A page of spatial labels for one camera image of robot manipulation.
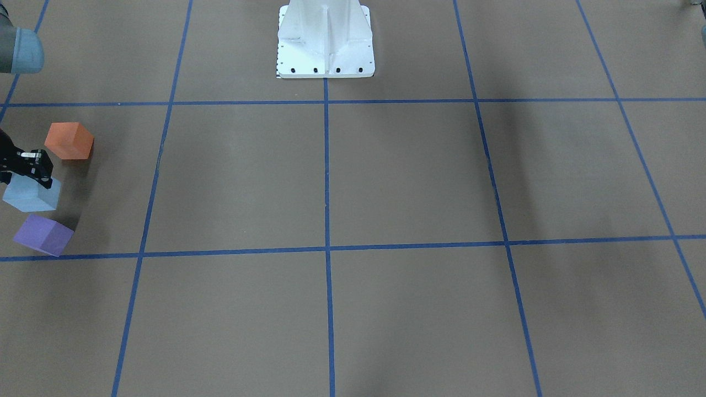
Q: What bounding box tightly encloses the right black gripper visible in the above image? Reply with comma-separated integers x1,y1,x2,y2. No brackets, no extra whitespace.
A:
1,129,54,190

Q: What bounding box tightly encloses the light blue foam block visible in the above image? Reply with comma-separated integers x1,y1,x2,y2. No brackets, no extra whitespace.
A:
2,174,61,213

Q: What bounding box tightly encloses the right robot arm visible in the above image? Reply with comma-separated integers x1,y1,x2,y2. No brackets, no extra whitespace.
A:
1,5,54,189

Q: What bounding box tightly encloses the orange foam block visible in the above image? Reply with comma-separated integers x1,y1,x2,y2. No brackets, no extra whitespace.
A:
44,122,95,160

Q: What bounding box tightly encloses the purple foam block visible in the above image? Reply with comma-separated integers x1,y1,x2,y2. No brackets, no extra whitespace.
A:
13,214,74,257

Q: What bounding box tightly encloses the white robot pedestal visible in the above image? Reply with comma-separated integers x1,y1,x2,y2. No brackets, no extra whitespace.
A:
276,1,376,79

